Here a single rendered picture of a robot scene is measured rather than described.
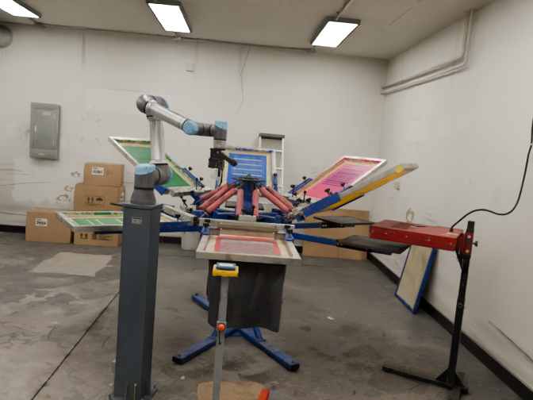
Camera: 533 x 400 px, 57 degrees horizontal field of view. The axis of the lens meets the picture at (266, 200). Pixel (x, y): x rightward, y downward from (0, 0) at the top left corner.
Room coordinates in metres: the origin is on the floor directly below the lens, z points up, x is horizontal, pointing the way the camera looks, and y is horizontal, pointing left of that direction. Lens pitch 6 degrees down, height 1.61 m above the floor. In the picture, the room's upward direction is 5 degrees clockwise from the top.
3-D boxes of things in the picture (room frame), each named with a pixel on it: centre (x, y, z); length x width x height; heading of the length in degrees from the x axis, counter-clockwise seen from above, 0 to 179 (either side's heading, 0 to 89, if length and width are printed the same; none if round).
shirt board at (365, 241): (3.84, -0.44, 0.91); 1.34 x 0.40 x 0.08; 64
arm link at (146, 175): (2.91, 0.72, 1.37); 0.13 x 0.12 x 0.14; 155
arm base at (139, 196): (2.90, 0.72, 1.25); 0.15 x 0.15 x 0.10
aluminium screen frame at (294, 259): (3.08, 0.10, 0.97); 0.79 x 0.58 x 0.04; 4
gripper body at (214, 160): (2.85, 0.30, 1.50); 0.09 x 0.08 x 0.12; 83
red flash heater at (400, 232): (3.50, -1.11, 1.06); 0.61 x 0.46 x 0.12; 64
